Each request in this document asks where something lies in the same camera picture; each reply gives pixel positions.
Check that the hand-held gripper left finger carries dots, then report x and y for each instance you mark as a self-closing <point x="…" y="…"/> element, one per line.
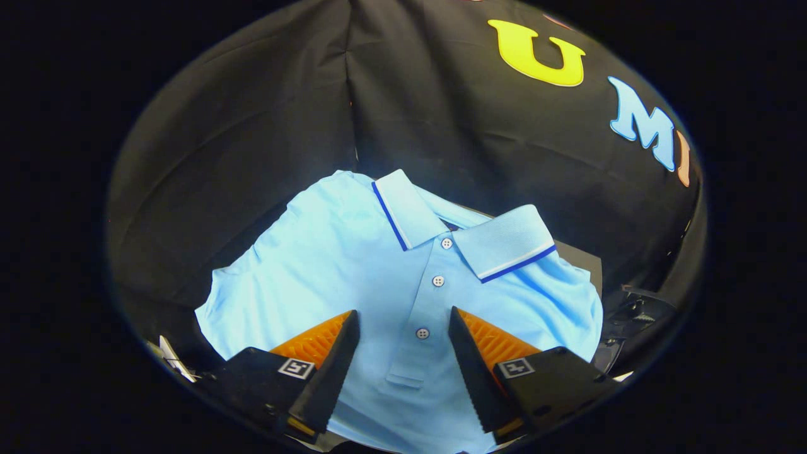
<point x="328" y="378"/>

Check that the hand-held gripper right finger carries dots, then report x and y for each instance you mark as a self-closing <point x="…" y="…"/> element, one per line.
<point x="476" y="378"/>

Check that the light blue polo shirt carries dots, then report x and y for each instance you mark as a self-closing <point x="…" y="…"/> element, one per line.
<point x="347" y="265"/>

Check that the grey cabinet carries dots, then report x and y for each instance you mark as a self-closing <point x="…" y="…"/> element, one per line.
<point x="583" y="268"/>

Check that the white thin strip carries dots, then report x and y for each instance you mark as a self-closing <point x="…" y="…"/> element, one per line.
<point x="173" y="359"/>

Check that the black backdrop cloth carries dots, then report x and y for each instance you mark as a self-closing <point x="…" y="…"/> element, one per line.
<point x="441" y="113"/>

